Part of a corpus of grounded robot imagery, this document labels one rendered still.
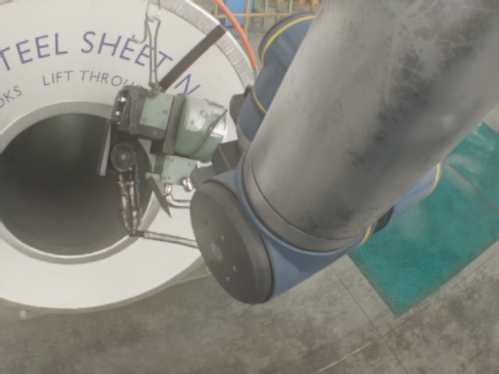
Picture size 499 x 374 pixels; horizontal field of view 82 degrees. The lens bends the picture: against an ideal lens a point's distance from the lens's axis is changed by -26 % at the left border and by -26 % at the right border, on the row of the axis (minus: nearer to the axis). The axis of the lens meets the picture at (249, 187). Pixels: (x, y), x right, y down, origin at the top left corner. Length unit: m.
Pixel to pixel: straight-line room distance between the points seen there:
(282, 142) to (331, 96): 0.05
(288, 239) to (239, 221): 0.03
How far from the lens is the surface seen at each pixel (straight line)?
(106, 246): 1.19
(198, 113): 0.80
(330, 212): 0.21
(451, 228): 2.41
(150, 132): 0.78
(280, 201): 0.22
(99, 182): 1.42
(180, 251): 1.28
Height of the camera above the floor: 1.41
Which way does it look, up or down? 40 degrees down
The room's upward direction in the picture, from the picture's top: 6 degrees clockwise
